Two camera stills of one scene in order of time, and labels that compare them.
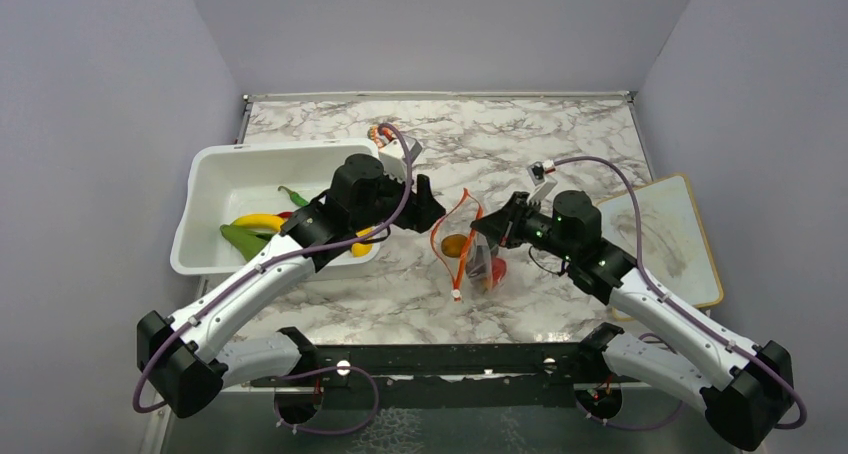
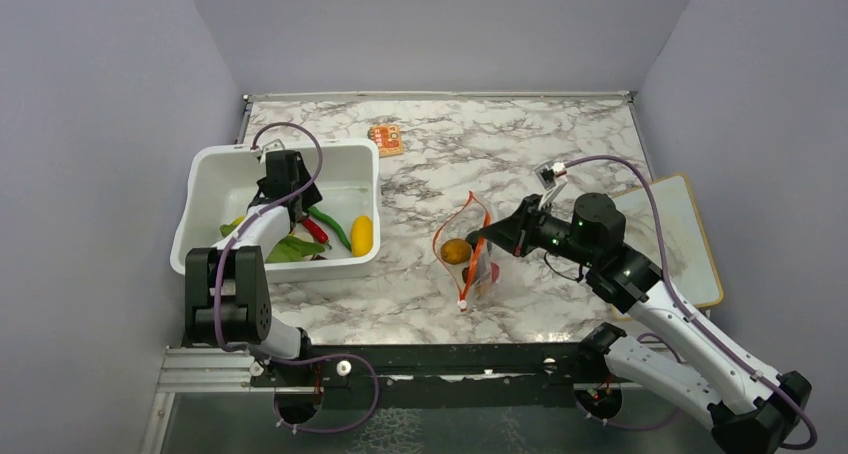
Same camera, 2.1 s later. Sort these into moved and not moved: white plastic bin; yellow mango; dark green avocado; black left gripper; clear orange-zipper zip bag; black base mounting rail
Moved: dark green avocado; black left gripper
Not moved: yellow mango; clear orange-zipper zip bag; black base mounting rail; white plastic bin
